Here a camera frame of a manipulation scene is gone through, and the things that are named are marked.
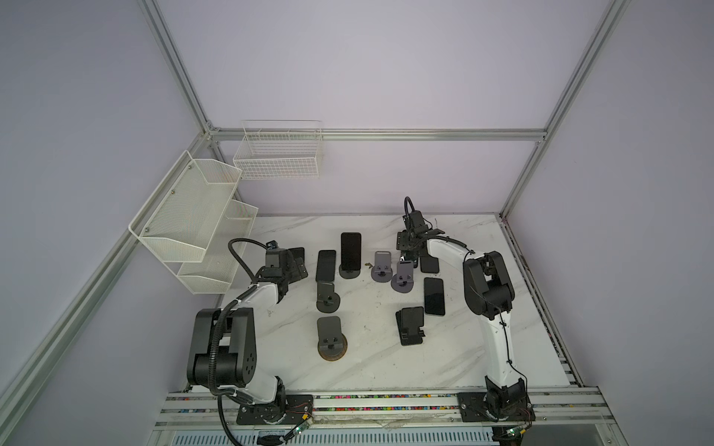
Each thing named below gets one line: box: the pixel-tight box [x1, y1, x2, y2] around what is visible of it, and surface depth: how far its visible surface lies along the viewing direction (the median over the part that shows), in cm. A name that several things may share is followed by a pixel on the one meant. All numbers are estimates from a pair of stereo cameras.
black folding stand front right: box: [395, 306, 426, 347], surface depth 84 cm
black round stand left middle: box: [316, 281, 342, 314], surface depth 92 cm
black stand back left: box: [338, 263, 361, 280], surface depth 103 cm
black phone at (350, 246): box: [340, 232, 362, 272], surface depth 97 cm
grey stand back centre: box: [370, 250, 394, 283], surface depth 98 cm
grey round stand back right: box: [390, 260, 415, 294], surface depth 99 cm
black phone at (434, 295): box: [423, 276, 446, 316], surface depth 98 cm
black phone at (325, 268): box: [315, 249, 337, 282], surface depth 106 cm
